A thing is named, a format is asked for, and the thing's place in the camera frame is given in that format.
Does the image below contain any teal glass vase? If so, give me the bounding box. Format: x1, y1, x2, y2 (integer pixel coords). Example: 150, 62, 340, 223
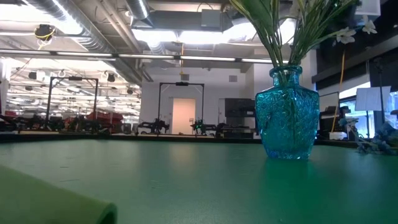
254, 64, 321, 161

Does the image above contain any blue artificial flower bunch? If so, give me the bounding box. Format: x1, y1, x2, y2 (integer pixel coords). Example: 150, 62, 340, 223
351, 121, 398, 156

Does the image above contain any pale door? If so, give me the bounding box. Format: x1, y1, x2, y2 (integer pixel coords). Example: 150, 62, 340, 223
172, 98, 197, 135

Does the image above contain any black cabinet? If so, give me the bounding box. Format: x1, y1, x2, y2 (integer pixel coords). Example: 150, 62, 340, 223
224, 98, 259, 139

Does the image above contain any long tube light fixture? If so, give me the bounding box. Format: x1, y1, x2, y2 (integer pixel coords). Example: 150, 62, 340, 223
0, 49, 302, 65

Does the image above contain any green table mat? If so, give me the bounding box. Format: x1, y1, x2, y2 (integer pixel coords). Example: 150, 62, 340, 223
0, 138, 398, 224

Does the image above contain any red machine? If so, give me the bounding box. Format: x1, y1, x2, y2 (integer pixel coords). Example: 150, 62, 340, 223
86, 111, 124, 127

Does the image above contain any whiteboard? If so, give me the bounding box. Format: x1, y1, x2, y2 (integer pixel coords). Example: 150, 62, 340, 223
319, 91, 340, 110

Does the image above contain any white sheet on stand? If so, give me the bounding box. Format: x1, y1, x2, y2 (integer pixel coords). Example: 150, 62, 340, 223
354, 86, 392, 112

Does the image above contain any black gantry frame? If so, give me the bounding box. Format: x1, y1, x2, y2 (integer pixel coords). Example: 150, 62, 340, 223
45, 76, 100, 128
157, 82, 205, 135

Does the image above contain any silver round air duct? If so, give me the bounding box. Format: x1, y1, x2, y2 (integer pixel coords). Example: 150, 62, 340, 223
124, 0, 154, 28

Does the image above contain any yellow hanging cable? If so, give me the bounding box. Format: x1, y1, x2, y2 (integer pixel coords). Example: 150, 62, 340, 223
331, 49, 346, 133

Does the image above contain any black yellow cable reel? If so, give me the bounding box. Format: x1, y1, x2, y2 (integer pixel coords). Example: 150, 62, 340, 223
34, 24, 57, 41

